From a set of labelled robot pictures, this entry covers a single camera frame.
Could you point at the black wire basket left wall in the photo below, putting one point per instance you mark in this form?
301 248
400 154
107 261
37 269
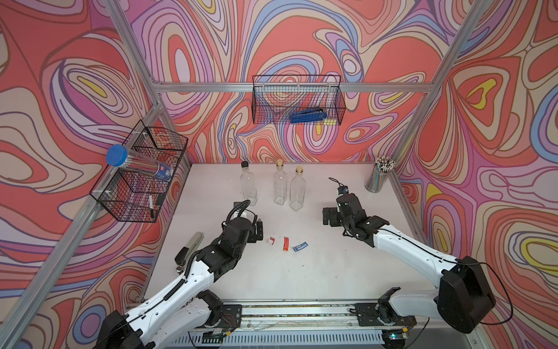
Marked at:
124 194

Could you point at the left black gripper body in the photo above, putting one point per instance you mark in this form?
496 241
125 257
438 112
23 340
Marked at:
251 237

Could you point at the black marker in basket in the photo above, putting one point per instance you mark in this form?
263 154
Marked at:
151 203

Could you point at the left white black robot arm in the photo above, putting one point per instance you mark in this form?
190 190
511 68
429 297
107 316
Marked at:
187 302

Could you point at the clear bottle with black cap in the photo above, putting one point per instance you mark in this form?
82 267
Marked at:
248 184

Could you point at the blue bottle label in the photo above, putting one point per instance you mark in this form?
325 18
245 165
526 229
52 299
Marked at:
300 247

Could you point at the black wire basket back wall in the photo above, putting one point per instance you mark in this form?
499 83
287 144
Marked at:
276 96

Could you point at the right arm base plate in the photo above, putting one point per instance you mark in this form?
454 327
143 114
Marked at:
373 314

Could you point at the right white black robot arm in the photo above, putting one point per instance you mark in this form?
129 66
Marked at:
461 296

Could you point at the clear bottle red label cork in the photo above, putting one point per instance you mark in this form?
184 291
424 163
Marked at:
280 183

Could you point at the blue tool in basket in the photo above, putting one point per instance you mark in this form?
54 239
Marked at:
308 116

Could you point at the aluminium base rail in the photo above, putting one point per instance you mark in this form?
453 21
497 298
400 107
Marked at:
259 316

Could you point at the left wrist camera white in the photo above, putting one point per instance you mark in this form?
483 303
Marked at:
248 214

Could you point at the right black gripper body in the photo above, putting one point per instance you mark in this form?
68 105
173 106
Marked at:
336 218

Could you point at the black wire basket wall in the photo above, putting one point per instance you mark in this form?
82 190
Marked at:
124 194
276 96

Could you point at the grey black stapler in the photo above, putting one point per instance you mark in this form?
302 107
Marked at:
191 246

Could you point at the clear tube with blue cap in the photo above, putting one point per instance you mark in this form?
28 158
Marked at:
130 160

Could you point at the metal cup with pencils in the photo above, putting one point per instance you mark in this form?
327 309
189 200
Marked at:
381 168

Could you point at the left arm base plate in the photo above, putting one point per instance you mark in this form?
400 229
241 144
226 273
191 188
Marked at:
226 316

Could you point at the clear bottle blue label cork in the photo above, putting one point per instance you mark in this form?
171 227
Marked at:
297 190

